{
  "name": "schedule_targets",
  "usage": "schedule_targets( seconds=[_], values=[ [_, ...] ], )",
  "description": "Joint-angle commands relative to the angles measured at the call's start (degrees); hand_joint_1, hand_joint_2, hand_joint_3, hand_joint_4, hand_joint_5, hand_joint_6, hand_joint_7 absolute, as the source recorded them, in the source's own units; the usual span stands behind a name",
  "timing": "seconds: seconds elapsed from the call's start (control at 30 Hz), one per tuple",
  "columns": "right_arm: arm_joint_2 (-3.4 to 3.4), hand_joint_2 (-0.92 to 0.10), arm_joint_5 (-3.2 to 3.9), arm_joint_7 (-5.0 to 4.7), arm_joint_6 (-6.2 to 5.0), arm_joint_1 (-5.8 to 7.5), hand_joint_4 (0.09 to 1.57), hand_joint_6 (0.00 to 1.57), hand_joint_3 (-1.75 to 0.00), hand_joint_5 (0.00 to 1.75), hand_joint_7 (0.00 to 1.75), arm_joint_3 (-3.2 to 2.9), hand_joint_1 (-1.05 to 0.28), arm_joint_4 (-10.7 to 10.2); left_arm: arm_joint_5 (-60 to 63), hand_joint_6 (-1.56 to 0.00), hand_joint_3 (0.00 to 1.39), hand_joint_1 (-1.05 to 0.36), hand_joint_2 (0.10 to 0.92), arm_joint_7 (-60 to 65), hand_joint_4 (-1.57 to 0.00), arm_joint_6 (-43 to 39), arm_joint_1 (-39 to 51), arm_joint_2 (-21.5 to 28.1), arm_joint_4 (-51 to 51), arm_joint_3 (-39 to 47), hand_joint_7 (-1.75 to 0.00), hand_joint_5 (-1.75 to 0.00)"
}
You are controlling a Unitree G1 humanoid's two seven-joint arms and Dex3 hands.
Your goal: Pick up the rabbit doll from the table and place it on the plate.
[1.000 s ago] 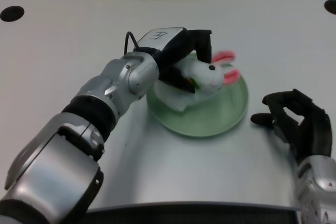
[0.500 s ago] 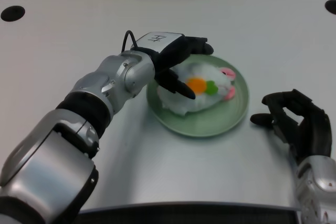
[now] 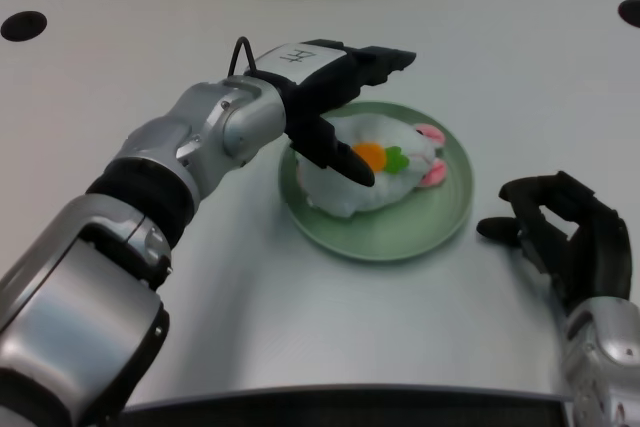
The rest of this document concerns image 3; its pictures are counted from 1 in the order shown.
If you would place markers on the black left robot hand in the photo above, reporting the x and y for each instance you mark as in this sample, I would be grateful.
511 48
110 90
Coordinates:
325 82

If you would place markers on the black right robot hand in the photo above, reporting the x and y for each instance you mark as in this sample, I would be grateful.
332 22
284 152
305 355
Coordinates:
597 257

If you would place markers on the white rabbit doll with carrot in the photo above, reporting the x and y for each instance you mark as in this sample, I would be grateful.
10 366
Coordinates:
360 197

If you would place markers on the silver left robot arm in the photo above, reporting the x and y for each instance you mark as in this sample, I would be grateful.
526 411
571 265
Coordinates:
150 187

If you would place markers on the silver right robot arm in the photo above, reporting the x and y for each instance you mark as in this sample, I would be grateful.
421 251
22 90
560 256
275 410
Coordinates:
600 357

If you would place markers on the green round plate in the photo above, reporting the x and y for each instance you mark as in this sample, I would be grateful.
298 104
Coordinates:
425 227

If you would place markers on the dark robot torso panel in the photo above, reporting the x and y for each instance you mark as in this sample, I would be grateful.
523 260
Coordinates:
340 409

